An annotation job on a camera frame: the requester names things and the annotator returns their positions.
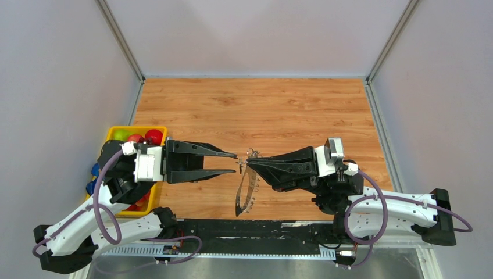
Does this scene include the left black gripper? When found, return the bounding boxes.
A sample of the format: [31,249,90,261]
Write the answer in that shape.
[147,135,239,183]

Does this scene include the green pear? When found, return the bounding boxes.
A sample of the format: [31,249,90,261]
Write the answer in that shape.
[111,129,132,141]

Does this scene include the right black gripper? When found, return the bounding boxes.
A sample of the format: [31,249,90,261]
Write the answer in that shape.
[246,145,330,196]

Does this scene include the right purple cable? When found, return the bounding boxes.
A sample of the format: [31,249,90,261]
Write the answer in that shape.
[337,169,474,270]

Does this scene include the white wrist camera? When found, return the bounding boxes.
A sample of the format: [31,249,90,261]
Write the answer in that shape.
[314,137,359,177]
[120,141,165,183]

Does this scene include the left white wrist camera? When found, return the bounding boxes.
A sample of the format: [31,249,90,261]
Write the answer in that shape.
[120,141,165,183]

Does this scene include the small red fruits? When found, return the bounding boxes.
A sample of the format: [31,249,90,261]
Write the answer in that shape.
[126,191,151,212]

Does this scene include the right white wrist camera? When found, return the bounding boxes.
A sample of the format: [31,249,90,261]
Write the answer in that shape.
[314,137,359,177]

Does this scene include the yellow plastic bin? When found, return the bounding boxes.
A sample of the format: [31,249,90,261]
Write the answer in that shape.
[106,126,167,218]

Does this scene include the blue chip bag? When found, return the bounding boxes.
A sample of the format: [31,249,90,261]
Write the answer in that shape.
[85,163,100,196]

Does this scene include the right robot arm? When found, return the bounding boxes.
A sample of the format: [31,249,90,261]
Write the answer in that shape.
[246,139,456,246]

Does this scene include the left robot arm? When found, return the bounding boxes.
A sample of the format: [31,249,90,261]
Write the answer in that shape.
[32,139,236,274]

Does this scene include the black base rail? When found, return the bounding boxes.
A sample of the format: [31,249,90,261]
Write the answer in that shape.
[157,219,354,255]

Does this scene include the red apple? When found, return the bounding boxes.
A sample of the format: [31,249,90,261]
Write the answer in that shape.
[126,134,145,143]
[144,129,163,146]

